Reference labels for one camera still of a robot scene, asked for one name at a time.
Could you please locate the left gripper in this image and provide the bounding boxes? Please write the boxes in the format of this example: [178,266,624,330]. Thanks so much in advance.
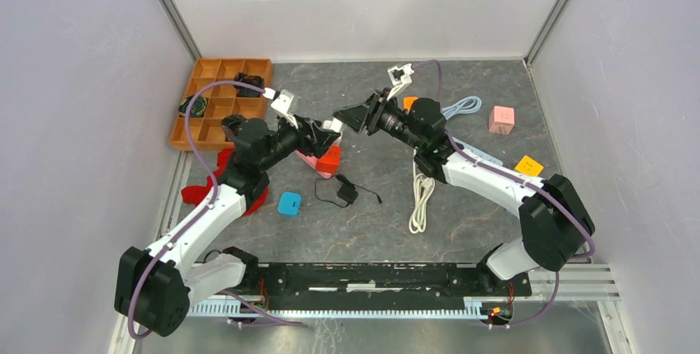
[258,112,339,171]

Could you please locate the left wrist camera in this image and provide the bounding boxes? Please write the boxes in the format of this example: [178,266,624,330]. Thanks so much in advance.
[271,90,297,122]

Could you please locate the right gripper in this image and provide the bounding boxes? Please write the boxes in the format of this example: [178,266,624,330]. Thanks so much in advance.
[333,89,423,153]

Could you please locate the pink cube socket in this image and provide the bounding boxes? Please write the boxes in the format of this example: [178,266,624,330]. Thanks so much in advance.
[488,106,515,135]

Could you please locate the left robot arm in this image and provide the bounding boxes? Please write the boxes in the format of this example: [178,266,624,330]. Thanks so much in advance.
[114,115,343,339]

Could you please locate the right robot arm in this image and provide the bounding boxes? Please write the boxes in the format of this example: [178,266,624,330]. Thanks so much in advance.
[333,91,595,295]

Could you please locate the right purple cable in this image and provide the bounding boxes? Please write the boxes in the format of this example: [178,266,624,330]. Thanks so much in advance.
[413,59,596,331]

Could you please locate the yellow cube socket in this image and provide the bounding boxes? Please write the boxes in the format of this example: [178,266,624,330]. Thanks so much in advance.
[514,155,544,177]

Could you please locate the purple cable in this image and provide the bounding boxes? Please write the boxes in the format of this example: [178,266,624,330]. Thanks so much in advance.
[126,80,305,341]
[413,59,596,331]

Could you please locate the black charger with cable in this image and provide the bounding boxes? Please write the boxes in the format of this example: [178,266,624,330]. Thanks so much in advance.
[314,173,384,209]

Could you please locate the blue plug adapter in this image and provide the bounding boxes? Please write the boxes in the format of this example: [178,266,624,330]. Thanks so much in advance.
[277,191,303,216]

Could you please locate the light blue power strip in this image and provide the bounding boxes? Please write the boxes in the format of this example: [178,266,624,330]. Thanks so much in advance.
[455,139,504,167]

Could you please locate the pink triangular power strip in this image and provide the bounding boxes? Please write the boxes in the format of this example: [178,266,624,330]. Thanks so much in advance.
[295,150,333,179]

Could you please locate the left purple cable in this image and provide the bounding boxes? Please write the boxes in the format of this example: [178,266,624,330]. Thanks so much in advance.
[126,80,305,341]

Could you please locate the white power cord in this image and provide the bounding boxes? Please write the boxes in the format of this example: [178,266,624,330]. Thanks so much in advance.
[408,157,437,235]

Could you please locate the black green coiled item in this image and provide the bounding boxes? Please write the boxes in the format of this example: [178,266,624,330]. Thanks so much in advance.
[177,96,209,118]

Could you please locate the white cable duct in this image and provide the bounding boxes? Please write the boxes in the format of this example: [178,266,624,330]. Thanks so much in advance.
[187,297,487,321]

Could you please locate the white usb charger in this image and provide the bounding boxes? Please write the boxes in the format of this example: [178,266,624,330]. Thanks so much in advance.
[322,118,344,135]

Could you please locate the light blue cord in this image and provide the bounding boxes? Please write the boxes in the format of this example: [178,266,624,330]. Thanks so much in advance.
[442,95,484,120]

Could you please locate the red cube socket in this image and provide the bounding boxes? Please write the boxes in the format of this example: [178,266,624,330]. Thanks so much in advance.
[315,145,342,175]

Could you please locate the orange power strip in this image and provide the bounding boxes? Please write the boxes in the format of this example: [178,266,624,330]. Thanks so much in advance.
[403,96,419,111]

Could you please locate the red cloth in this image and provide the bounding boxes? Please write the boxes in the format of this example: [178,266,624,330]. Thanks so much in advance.
[180,149,269,216]

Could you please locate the black coiled item top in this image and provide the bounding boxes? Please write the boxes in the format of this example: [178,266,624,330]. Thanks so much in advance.
[234,72,264,89]

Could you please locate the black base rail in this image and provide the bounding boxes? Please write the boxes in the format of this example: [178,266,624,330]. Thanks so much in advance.
[231,262,532,311]

